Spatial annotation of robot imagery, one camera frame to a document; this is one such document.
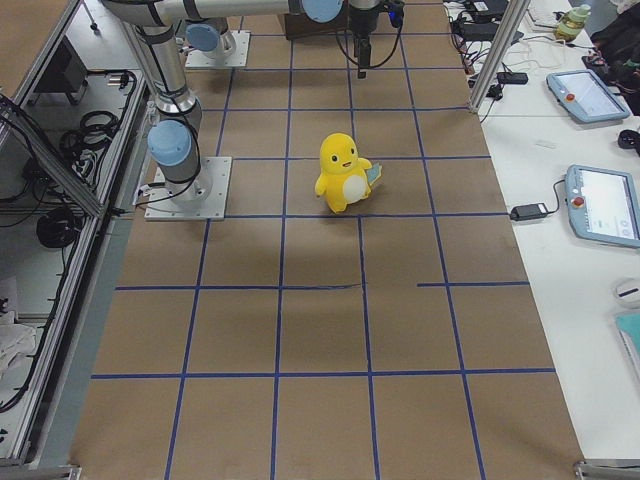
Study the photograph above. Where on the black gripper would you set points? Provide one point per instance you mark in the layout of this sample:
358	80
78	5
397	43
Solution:
361	21

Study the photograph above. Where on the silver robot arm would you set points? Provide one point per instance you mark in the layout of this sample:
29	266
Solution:
319	12
152	26

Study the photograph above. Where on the yellow plush dinosaur toy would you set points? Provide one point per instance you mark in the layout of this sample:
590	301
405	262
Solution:
345	177

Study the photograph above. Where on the green water bottle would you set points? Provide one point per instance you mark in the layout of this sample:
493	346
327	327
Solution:
572	23

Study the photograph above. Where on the upper teach pendant tablet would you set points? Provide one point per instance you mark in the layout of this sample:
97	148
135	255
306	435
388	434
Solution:
586	97

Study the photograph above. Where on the teach pendant tablet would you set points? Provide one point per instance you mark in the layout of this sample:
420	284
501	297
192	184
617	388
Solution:
586	97
602	205

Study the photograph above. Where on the black power adapter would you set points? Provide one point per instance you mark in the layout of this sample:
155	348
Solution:
528	212

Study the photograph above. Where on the lower teach pendant tablet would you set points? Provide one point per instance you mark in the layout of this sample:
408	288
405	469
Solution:
602	205

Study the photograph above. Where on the brown paper table cover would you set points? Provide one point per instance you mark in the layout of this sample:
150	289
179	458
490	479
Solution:
398	339

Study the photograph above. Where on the white computer mouse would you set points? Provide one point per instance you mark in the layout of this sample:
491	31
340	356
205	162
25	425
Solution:
627	292

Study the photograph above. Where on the teal notebook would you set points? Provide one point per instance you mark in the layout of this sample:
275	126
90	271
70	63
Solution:
627	325

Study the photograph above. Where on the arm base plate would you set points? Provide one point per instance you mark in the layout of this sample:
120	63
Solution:
210	49
204	199

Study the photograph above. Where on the aluminium frame post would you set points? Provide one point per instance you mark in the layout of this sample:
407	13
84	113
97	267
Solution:
502	41

